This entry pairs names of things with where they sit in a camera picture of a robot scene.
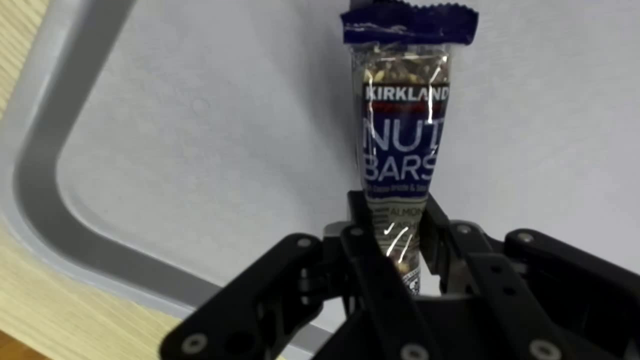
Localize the blue nut bar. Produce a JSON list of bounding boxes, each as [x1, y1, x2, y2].
[[340, 0, 479, 296]]

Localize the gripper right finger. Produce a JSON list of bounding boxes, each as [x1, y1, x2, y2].
[[419, 193, 640, 360]]

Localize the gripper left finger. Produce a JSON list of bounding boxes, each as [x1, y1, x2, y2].
[[159, 190, 443, 360]]

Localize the grey plastic tray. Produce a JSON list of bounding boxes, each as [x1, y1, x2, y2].
[[0, 0, 640, 357]]

